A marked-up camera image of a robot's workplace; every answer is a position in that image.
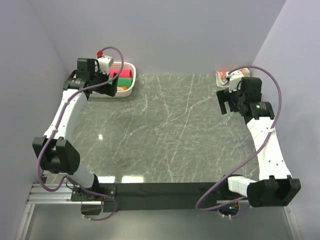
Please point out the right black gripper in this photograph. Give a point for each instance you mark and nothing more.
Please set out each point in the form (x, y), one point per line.
(224, 96)

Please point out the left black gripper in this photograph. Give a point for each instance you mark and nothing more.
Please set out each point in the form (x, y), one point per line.
(110, 89)

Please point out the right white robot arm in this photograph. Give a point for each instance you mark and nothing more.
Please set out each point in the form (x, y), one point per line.
(276, 187)

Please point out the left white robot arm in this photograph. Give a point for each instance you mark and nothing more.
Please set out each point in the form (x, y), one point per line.
(54, 150)

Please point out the peach rolled towel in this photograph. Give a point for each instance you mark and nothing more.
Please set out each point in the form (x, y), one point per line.
(122, 88)

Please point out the crumpled white printed towel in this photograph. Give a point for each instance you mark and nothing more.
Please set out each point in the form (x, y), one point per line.
(223, 77)

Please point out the green rolled towel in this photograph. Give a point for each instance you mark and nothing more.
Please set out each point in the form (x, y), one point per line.
(124, 81)

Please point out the pink rolled towel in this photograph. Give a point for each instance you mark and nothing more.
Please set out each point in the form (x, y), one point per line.
(125, 73)

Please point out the white plastic basket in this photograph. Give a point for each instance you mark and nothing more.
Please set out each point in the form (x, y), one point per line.
(124, 94)

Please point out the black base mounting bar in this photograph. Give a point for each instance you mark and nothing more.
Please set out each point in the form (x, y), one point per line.
(141, 196)

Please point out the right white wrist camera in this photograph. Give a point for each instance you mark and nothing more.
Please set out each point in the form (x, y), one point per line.
(233, 79)

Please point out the aluminium front rail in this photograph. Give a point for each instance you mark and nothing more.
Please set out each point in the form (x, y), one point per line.
(38, 195)

